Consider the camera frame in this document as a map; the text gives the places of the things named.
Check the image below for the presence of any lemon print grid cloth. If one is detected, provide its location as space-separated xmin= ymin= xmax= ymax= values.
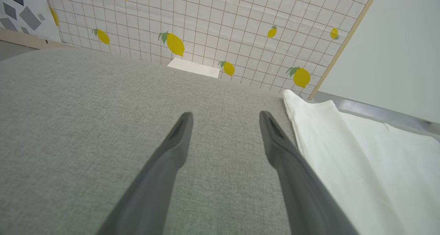
xmin=44 ymin=0 xmax=376 ymax=100

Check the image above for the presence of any grey fabric sofa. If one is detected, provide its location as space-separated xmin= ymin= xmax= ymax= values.
xmin=0 ymin=49 xmax=304 ymax=235

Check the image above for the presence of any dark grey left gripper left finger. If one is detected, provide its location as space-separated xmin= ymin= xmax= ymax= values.
xmin=96 ymin=111 xmax=194 ymax=235

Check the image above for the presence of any white box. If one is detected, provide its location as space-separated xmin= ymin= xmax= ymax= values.
xmin=167 ymin=57 xmax=221 ymax=79

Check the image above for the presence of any white garment with grey stitching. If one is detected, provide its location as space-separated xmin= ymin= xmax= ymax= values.
xmin=282 ymin=89 xmax=440 ymax=235

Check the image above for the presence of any white panel with grey shapes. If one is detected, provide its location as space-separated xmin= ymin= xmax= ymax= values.
xmin=0 ymin=0 xmax=63 ymax=43

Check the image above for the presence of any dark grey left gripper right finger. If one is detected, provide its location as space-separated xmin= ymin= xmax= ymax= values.
xmin=259 ymin=111 xmax=360 ymax=235

